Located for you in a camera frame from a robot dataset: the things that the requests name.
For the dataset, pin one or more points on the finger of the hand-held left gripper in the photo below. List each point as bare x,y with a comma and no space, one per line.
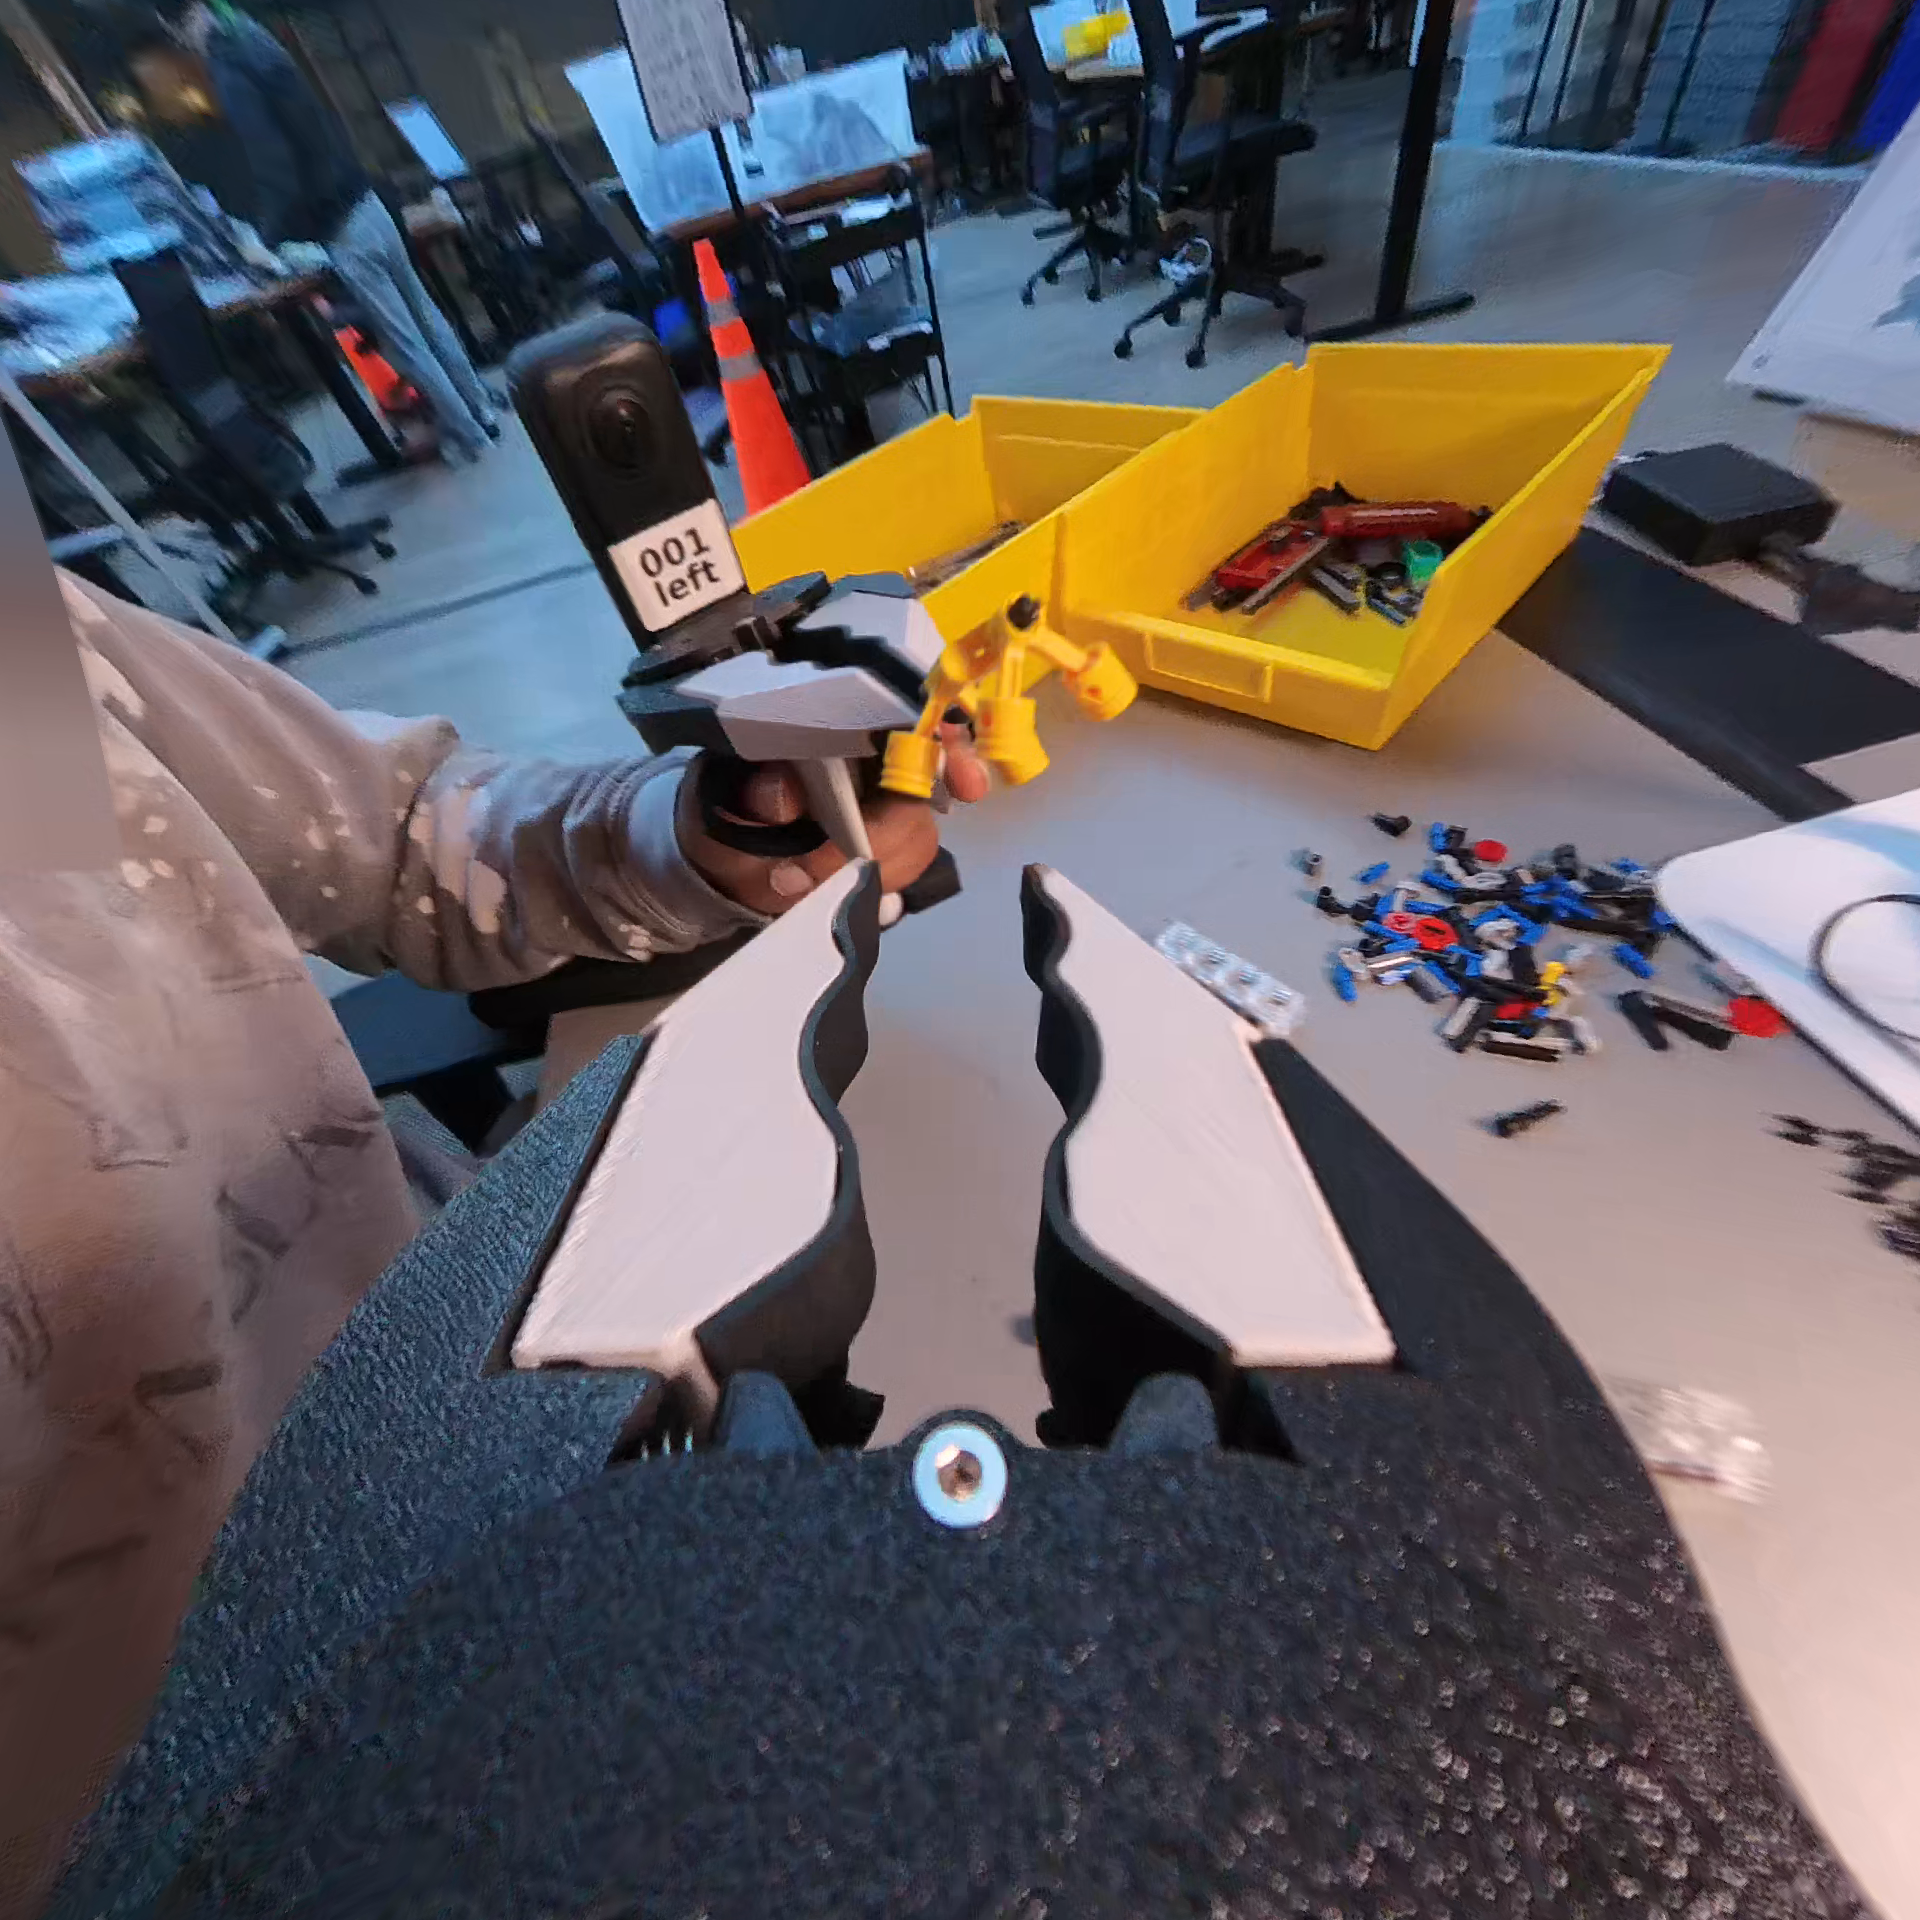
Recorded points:
899,622
810,712

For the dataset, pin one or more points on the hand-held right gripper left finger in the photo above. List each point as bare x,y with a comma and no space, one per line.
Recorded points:
688,1185

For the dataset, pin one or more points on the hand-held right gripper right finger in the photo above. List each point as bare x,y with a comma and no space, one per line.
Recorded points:
1216,1185

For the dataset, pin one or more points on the black axle with yellow pistons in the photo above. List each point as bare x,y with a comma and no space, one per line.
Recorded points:
1014,737

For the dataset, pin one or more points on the person's left forearm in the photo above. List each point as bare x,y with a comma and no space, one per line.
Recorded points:
524,856

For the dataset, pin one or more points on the grey desk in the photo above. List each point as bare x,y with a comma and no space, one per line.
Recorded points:
1650,1273

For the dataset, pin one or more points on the orange traffic cone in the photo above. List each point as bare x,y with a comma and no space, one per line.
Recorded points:
749,405

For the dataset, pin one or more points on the yellow plastic bin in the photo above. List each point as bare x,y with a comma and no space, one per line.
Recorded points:
1228,675
960,463

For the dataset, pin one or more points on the clear cylinder block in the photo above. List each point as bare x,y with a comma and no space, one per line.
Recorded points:
1237,975
1696,1431

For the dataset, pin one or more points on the black connector pin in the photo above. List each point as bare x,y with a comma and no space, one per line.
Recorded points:
1527,1119

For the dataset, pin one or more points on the white printed sign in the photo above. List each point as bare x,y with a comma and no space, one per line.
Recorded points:
682,67

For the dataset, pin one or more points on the pile of mixed small bricks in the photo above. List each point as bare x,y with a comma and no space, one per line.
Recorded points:
1498,938

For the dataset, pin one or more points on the pile of red black beams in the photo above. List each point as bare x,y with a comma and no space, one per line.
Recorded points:
1337,546

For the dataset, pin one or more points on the person's grey sweatshirt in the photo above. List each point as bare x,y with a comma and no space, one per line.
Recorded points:
180,1198

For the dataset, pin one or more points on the wooden table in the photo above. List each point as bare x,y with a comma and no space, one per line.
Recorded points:
1418,152
89,359

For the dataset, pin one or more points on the pile of clear plastic bags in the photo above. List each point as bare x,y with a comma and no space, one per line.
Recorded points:
89,225

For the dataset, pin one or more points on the white book stand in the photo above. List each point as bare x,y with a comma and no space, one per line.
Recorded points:
1771,898

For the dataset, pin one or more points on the pile of black pins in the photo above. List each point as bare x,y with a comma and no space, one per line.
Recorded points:
1875,1170

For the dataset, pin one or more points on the black power adapter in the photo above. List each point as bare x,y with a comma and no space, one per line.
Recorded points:
1708,503

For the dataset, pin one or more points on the stack of grey crates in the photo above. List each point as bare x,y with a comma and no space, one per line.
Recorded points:
1650,77

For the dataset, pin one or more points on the instruction booklet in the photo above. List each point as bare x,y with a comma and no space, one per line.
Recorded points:
1847,302

